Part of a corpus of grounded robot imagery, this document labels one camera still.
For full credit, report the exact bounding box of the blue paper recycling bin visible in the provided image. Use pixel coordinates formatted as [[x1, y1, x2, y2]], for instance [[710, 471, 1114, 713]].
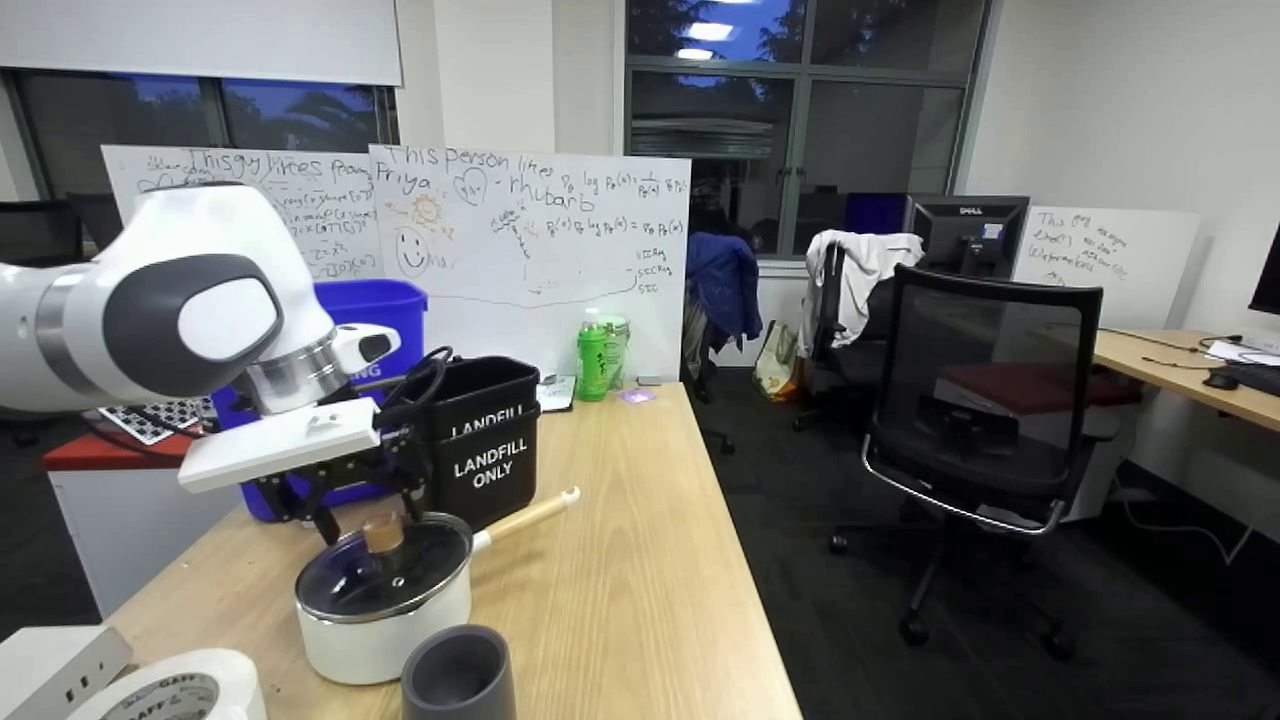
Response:
[[214, 276, 432, 524]]

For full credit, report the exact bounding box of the black mesh office chair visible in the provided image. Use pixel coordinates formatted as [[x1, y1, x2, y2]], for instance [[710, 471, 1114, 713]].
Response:
[[828, 266, 1109, 657]]

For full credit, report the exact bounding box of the yellow floor bag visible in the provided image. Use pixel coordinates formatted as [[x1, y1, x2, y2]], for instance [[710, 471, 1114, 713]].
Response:
[[754, 320, 807, 406]]

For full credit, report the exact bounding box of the white jacket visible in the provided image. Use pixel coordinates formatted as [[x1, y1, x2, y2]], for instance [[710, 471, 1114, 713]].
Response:
[[805, 230, 928, 354]]

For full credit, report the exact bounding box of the grey cup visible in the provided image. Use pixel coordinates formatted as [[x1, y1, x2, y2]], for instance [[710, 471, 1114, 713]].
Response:
[[399, 620, 522, 720]]

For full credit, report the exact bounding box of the wooden office desk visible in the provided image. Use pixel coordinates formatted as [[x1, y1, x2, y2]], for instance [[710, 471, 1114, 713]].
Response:
[[1091, 330, 1280, 438]]

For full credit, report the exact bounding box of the whiteboard with dense writing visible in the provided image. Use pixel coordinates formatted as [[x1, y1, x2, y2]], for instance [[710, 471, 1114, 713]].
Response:
[[99, 145, 405, 289]]

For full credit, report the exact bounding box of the white roller blind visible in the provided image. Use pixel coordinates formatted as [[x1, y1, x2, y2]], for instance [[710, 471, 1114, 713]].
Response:
[[0, 0, 405, 94]]

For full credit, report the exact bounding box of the black landfill bin on table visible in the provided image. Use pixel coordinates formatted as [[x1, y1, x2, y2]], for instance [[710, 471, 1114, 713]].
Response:
[[397, 354, 546, 534]]

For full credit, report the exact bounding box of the small whiteboard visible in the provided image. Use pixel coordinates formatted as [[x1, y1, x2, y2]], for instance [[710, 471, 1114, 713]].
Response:
[[1011, 203, 1204, 338]]

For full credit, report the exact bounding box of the green bottle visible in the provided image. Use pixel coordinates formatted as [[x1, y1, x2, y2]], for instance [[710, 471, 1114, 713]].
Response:
[[571, 310, 633, 406]]

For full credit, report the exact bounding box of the black computer monitor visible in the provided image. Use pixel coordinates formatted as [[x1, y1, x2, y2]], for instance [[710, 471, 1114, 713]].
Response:
[[1249, 225, 1280, 320]]

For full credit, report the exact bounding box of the white cabinet with red top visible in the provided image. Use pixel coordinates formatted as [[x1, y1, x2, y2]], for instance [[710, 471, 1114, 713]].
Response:
[[42, 427, 250, 620]]

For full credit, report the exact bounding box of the white tape roll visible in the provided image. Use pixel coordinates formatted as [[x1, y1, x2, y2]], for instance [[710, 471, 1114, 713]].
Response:
[[69, 646, 273, 720]]

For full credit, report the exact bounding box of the blue jacket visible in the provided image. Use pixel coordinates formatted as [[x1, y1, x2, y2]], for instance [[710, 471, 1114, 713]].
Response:
[[684, 234, 768, 354]]

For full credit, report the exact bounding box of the checkerboard calibration board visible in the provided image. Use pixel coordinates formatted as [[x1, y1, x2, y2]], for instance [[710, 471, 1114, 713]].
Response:
[[91, 398, 218, 450]]

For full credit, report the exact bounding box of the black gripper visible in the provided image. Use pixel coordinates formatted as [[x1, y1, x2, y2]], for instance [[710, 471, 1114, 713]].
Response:
[[273, 438, 432, 547]]

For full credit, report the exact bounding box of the small white desk item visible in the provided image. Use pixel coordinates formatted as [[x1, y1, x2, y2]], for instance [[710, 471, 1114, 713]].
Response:
[[531, 371, 582, 418]]

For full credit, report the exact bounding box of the black keyboard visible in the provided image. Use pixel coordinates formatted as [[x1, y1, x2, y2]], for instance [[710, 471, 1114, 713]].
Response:
[[1200, 359, 1280, 401]]

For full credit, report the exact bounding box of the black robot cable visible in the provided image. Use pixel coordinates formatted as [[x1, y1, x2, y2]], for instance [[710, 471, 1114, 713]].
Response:
[[375, 343, 460, 440]]

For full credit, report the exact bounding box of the white control box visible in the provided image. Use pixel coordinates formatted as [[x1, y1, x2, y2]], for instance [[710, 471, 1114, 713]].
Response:
[[0, 620, 136, 720]]

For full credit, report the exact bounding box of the black Dell monitor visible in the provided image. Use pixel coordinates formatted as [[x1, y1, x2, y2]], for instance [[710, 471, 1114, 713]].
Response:
[[904, 191, 1032, 283]]

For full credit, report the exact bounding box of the whiteboard with sun drawing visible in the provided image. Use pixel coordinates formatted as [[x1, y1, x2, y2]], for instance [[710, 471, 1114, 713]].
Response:
[[368, 145, 695, 391]]

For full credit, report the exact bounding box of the maroon seat cushion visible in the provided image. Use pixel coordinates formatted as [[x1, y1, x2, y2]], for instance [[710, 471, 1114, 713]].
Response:
[[934, 359, 1148, 411]]

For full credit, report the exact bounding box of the silver wrist camera bar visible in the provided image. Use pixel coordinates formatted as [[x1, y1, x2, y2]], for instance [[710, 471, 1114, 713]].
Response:
[[178, 398, 385, 495]]

